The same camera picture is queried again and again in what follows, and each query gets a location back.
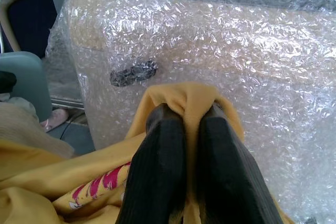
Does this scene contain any grey-green plastic chair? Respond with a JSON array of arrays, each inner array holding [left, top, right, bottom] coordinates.
[[0, 51, 53, 123]]

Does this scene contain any beige knitted garment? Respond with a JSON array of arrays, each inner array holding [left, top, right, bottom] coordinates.
[[0, 97, 75, 159]]

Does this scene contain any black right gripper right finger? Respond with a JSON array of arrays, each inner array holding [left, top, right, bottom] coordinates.
[[196, 102, 277, 224]]

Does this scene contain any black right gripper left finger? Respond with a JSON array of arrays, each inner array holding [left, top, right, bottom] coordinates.
[[115, 103, 188, 224]]

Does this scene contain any pink slipper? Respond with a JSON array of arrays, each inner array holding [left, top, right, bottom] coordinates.
[[39, 108, 70, 132]]

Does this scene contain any yellow garment with pink print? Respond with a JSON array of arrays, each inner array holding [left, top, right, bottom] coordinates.
[[0, 82, 296, 224]]

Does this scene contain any dark chair with beige frame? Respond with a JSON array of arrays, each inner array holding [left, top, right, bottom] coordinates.
[[0, 0, 61, 59]]

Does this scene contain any bubble-wrapped beige furniture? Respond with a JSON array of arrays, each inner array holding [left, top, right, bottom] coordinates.
[[45, 0, 336, 224]]

